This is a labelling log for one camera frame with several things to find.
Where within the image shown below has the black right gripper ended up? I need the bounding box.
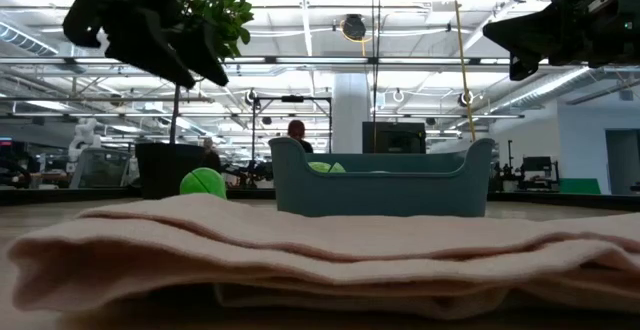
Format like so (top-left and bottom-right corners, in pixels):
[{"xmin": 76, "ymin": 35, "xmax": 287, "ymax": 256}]
[{"xmin": 482, "ymin": 0, "xmax": 640, "ymax": 81}]

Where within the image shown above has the green round toy vegetable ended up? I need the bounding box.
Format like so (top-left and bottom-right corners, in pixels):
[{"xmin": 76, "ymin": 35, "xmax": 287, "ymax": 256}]
[{"xmin": 179, "ymin": 167, "xmax": 228, "ymax": 200}]

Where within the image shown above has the teal plastic container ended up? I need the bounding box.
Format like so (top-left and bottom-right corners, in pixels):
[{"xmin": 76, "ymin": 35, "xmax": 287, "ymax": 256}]
[{"xmin": 268, "ymin": 136, "xmax": 496, "ymax": 218}]

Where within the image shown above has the green leafy potted tree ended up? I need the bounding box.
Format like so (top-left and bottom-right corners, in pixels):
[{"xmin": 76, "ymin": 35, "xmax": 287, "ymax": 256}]
[{"xmin": 169, "ymin": 0, "xmax": 255, "ymax": 146}]

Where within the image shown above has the black background machine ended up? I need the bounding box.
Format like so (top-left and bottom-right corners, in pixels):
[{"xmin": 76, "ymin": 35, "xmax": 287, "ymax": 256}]
[{"xmin": 517, "ymin": 156, "xmax": 561, "ymax": 192}]

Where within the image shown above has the person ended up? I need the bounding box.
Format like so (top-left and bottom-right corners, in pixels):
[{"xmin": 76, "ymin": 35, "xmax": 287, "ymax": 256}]
[
  {"xmin": 201, "ymin": 137, "xmax": 223, "ymax": 173},
  {"xmin": 286, "ymin": 119, "xmax": 315, "ymax": 154}
]

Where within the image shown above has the black plant pot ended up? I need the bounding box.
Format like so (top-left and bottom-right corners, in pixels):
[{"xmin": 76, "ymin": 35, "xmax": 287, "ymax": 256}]
[{"xmin": 134, "ymin": 142, "xmax": 206, "ymax": 200}]

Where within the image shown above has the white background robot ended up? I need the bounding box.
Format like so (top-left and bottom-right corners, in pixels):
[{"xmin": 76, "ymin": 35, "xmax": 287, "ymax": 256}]
[{"xmin": 68, "ymin": 117, "xmax": 102, "ymax": 151}]

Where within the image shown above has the green box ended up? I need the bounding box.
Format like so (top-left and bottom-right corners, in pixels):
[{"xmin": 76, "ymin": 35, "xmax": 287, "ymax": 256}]
[{"xmin": 558, "ymin": 177, "xmax": 602, "ymax": 196}]

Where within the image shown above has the grey door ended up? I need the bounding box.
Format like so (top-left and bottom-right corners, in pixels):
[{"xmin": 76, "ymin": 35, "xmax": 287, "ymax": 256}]
[{"xmin": 605, "ymin": 128, "xmax": 640, "ymax": 195}]

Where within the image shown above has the black cabinet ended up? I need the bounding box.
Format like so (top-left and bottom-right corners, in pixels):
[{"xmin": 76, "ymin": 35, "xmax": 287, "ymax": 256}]
[{"xmin": 361, "ymin": 121, "xmax": 427, "ymax": 155}]

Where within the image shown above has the white building column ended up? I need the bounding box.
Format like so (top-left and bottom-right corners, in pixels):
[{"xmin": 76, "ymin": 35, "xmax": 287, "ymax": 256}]
[{"xmin": 331, "ymin": 72, "xmax": 371, "ymax": 155}]

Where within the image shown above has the beige folded cloth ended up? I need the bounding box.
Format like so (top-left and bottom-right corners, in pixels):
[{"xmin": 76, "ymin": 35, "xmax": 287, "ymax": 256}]
[{"xmin": 7, "ymin": 193, "xmax": 640, "ymax": 321}]

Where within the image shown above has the yellow hanging cable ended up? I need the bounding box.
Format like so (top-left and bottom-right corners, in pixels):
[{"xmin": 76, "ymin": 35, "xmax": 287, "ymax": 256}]
[{"xmin": 451, "ymin": 0, "xmax": 479, "ymax": 144}]

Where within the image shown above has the black metal frame rig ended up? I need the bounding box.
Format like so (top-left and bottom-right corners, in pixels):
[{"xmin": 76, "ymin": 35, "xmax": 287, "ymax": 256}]
[{"xmin": 251, "ymin": 95, "xmax": 333, "ymax": 190}]

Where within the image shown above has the black hanging cable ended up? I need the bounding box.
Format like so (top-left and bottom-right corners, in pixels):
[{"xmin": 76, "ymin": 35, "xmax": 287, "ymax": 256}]
[{"xmin": 367, "ymin": 0, "xmax": 383, "ymax": 124}]

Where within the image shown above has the black table edge rail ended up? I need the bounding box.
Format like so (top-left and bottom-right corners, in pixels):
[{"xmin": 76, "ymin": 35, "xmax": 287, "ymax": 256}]
[{"xmin": 0, "ymin": 185, "xmax": 640, "ymax": 211}]

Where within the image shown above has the black ceiling cable reel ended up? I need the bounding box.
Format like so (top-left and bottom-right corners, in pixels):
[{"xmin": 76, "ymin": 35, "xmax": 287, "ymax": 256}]
[{"xmin": 341, "ymin": 13, "xmax": 368, "ymax": 42}]

